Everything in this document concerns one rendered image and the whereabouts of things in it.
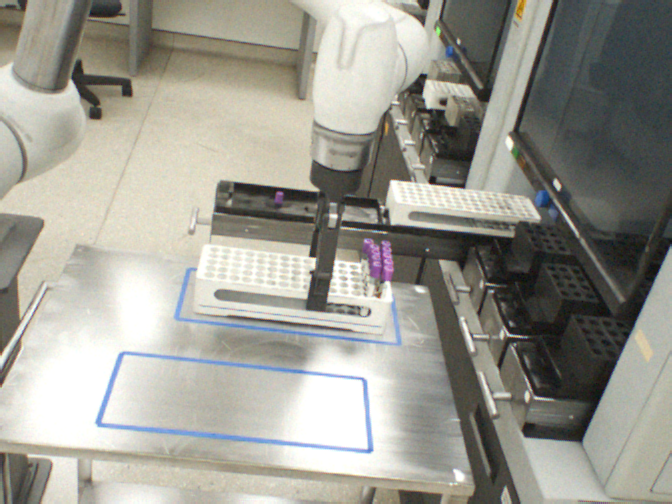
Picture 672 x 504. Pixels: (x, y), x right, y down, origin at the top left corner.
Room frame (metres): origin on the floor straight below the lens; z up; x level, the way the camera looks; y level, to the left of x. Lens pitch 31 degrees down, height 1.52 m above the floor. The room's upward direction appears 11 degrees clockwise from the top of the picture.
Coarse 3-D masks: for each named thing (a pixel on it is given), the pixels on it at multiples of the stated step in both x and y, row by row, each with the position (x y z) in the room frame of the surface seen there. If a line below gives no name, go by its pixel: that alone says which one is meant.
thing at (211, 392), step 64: (128, 256) 1.05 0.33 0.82; (64, 320) 0.86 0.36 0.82; (128, 320) 0.89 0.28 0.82; (192, 320) 0.91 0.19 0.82; (256, 320) 0.94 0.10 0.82; (64, 384) 0.73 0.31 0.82; (128, 384) 0.76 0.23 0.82; (192, 384) 0.78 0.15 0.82; (256, 384) 0.80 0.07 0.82; (320, 384) 0.83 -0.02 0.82; (384, 384) 0.85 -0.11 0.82; (448, 384) 0.88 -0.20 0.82; (0, 448) 0.62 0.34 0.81; (64, 448) 0.63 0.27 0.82; (128, 448) 0.65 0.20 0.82; (192, 448) 0.67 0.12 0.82; (256, 448) 0.69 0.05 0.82; (320, 448) 0.71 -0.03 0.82; (384, 448) 0.73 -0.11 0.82; (448, 448) 0.75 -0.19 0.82
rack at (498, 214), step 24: (408, 192) 1.41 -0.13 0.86; (432, 192) 1.42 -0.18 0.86; (456, 192) 1.45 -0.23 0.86; (480, 192) 1.47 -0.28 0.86; (408, 216) 1.41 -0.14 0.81; (432, 216) 1.43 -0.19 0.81; (456, 216) 1.45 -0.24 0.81; (480, 216) 1.37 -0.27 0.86; (504, 216) 1.38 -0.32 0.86; (528, 216) 1.40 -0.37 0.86
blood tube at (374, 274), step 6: (378, 264) 0.98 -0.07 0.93; (372, 270) 0.97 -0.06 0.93; (378, 270) 0.97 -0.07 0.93; (372, 276) 0.97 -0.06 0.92; (378, 276) 0.98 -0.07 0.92; (372, 282) 0.97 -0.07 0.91; (366, 288) 0.98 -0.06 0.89; (372, 288) 0.97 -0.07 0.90; (366, 294) 0.97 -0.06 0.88; (372, 294) 0.97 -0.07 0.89; (360, 312) 0.98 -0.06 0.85; (366, 312) 0.97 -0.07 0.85
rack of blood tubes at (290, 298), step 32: (224, 256) 1.01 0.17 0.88; (256, 256) 1.03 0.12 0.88; (288, 256) 1.04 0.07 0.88; (224, 288) 0.94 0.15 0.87; (256, 288) 0.94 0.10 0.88; (288, 288) 0.95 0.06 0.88; (352, 288) 0.99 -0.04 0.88; (288, 320) 0.95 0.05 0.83; (320, 320) 0.96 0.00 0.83; (352, 320) 0.96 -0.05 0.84; (384, 320) 0.97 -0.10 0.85
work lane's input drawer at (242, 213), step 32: (224, 192) 1.35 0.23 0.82; (256, 192) 1.40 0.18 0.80; (288, 192) 1.42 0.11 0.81; (192, 224) 1.31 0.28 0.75; (224, 224) 1.28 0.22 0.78; (256, 224) 1.29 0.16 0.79; (288, 224) 1.30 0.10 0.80; (352, 224) 1.33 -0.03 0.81; (384, 224) 1.34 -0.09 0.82; (416, 256) 1.34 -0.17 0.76; (448, 256) 1.35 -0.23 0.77
